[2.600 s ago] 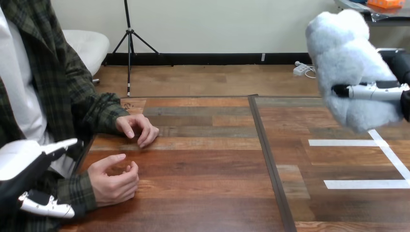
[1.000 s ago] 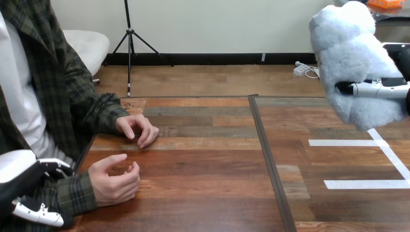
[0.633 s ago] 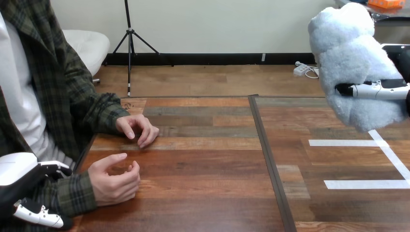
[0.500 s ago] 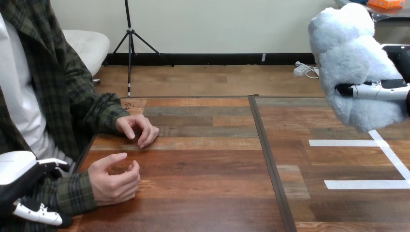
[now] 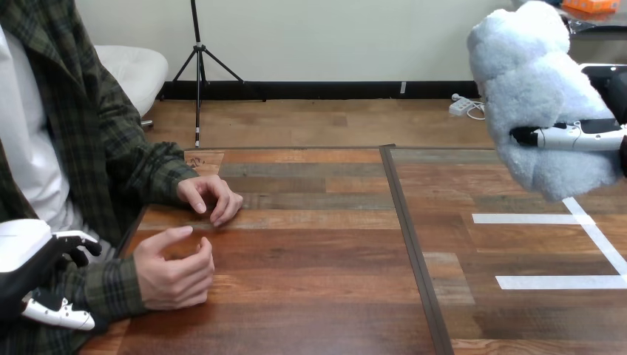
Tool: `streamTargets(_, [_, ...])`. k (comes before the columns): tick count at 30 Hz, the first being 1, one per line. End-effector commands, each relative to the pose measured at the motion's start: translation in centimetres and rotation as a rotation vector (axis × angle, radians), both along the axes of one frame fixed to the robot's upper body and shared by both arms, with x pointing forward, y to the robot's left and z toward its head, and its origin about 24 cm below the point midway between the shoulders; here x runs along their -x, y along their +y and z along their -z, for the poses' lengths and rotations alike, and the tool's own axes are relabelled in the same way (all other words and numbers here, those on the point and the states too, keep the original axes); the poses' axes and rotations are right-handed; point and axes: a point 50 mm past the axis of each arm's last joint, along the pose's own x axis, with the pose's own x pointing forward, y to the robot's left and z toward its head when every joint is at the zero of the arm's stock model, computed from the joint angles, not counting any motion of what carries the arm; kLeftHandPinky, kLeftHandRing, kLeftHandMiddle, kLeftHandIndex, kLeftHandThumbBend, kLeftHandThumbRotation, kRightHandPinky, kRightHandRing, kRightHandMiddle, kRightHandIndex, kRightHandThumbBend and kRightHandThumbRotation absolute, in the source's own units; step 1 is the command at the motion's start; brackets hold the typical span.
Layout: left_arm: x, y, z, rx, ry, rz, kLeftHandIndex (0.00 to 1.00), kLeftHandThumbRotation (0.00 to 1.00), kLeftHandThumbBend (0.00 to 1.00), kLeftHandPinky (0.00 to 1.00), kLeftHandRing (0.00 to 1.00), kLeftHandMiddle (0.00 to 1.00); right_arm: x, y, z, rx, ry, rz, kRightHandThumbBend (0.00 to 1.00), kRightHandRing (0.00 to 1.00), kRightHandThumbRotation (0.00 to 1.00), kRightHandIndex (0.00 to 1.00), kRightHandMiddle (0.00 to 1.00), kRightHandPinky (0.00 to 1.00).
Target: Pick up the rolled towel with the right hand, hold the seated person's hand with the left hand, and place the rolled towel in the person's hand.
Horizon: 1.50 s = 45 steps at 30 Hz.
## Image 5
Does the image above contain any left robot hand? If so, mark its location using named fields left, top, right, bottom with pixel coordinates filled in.
left=0, top=219, right=103, bottom=332

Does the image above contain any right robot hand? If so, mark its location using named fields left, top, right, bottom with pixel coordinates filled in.
left=509, top=64, right=627, bottom=178

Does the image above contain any person's hand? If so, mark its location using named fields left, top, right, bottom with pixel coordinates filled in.
left=133, top=226, right=215, bottom=311
left=176, top=175, right=244, bottom=229

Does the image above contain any white towel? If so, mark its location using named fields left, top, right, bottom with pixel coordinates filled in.
left=466, top=0, right=626, bottom=204

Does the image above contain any person's forearm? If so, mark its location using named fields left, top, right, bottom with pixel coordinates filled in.
left=105, top=142, right=200, bottom=217
left=29, top=255, right=148, bottom=329

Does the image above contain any person's body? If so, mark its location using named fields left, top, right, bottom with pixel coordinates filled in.
left=0, top=0, right=163, bottom=355

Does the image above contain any white power strip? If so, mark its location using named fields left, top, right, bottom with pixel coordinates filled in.
left=448, top=93, right=487, bottom=121

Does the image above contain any orange thing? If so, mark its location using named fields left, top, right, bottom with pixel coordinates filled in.
left=561, top=0, right=622, bottom=14

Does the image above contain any black tripod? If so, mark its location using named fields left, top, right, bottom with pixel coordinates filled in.
left=159, top=0, right=268, bottom=149

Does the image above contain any white cushioned chair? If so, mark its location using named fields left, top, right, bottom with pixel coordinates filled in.
left=94, top=44, right=169, bottom=129

